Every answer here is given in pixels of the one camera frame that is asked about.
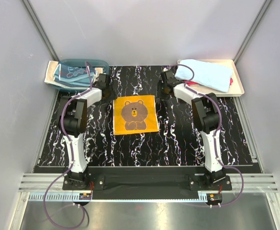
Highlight yellow bear towel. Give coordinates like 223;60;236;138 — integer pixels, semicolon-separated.
113;95;159;136

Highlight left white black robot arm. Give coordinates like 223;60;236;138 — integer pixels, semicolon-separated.
57;73;117;190

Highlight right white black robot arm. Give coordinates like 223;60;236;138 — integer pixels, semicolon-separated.
157;70;226;190

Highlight teal plastic basket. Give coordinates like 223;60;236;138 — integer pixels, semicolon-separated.
53;59;109;92

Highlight pink folded towel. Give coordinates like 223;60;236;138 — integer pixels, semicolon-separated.
186;78;233;86

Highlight blue beige patterned towel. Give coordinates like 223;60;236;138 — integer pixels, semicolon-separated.
44;61;105;91

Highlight light blue folded towel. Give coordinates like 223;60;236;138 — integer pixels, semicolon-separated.
175;59;233;92

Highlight black marble pattern mat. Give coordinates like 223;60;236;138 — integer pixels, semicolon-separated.
37;66;253;167

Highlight white plastic tray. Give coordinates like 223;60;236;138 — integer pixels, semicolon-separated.
177;59;245;97

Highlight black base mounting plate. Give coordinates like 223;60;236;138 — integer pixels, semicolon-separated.
62;166;232;201

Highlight slotted aluminium cable rail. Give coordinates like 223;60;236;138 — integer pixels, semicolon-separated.
28;192;92;202

